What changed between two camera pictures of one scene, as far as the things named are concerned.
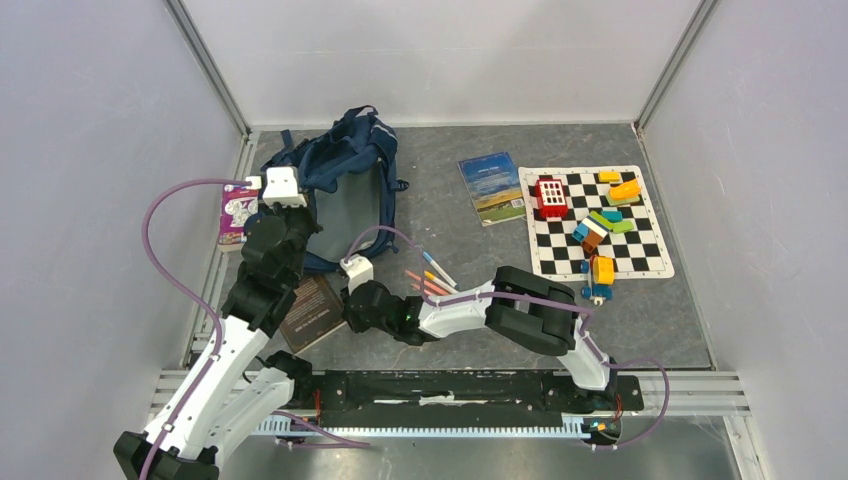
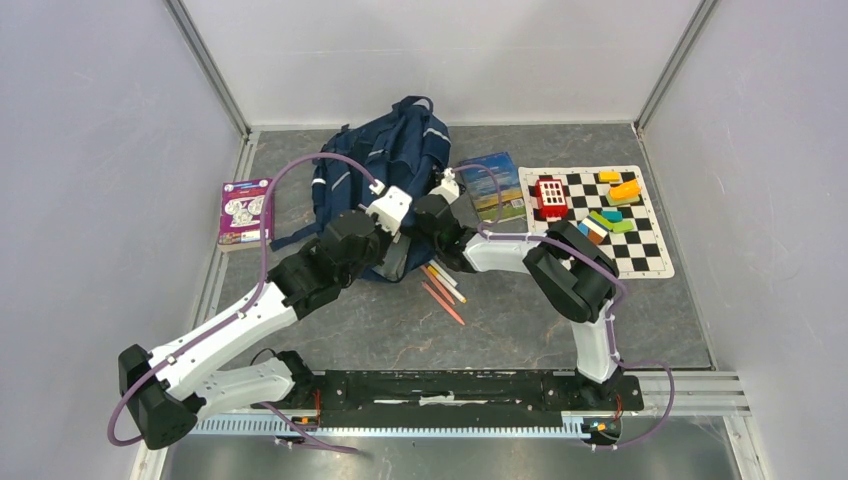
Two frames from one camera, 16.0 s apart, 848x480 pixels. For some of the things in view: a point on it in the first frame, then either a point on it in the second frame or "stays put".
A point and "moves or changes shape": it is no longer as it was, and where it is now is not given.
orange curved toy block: [624, 191] stays put
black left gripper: [304, 211] → [387, 240]
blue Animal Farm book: [494, 187] stays put
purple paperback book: [238, 204] stays put
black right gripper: [354, 323] → [415, 229]
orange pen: [425, 291] → [426, 270]
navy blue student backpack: [348, 169] moves or changes shape
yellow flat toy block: [609, 176] stays put
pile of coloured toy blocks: [597, 225] stays put
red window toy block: [552, 198] stays put
